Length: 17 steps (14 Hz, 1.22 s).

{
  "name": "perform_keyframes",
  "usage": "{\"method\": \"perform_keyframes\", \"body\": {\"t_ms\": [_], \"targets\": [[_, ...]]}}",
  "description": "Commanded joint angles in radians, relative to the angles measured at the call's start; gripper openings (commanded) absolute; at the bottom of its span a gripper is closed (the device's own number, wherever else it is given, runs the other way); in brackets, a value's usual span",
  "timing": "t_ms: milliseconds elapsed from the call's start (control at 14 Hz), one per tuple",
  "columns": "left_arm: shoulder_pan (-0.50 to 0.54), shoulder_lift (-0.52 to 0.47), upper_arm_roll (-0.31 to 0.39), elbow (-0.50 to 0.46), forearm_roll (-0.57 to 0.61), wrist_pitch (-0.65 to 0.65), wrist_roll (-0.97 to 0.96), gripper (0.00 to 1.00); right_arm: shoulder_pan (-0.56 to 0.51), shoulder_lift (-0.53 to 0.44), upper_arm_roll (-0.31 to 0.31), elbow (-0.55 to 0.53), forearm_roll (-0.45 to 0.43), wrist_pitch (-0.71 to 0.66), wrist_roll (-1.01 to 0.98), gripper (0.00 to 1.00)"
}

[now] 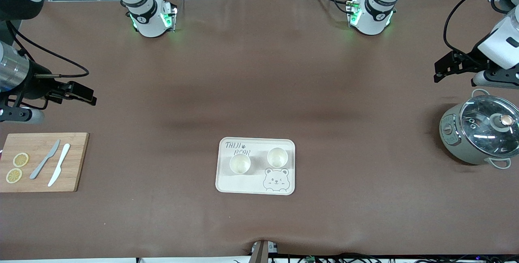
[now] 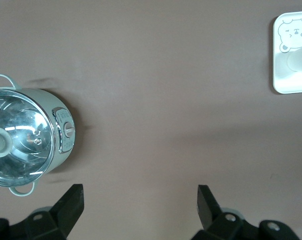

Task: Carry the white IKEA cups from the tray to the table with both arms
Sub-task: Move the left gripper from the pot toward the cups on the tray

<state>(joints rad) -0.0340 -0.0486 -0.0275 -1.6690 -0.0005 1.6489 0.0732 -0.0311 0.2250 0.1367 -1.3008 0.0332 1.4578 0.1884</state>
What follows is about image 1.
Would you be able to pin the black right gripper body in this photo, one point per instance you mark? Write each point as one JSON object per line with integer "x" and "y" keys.
{"x": 35, "y": 86}

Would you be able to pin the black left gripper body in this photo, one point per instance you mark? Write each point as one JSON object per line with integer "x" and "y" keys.
{"x": 471, "y": 59}

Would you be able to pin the white plastic cup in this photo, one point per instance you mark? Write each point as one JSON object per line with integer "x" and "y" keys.
{"x": 277, "y": 158}
{"x": 239, "y": 165}

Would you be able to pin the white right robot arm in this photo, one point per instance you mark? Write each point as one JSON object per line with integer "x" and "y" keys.
{"x": 148, "y": 26}

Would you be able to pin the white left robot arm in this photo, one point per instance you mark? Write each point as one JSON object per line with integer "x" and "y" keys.
{"x": 371, "y": 22}

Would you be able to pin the wooden cutting board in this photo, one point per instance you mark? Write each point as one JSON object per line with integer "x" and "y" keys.
{"x": 77, "y": 153}

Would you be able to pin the glass pot lid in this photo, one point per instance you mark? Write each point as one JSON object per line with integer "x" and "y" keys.
{"x": 478, "y": 137}

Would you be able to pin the grey-green electric cooking pot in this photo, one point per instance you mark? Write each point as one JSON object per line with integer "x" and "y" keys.
{"x": 454, "y": 145}

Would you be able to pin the brown table cover mat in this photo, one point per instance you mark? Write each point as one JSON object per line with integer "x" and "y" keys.
{"x": 162, "y": 93}

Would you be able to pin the yellow lemon slice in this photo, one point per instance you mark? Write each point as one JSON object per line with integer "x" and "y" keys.
{"x": 14, "y": 175}
{"x": 20, "y": 159}

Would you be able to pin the white plastic knife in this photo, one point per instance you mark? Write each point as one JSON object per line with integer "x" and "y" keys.
{"x": 56, "y": 172}

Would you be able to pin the grey plastic knife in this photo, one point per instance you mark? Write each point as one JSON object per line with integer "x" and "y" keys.
{"x": 38, "y": 169}

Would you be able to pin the cream tray with bear print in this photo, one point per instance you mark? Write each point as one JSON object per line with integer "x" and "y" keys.
{"x": 259, "y": 182}

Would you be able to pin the metal table clamp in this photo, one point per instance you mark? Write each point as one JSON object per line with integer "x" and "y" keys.
{"x": 261, "y": 253}

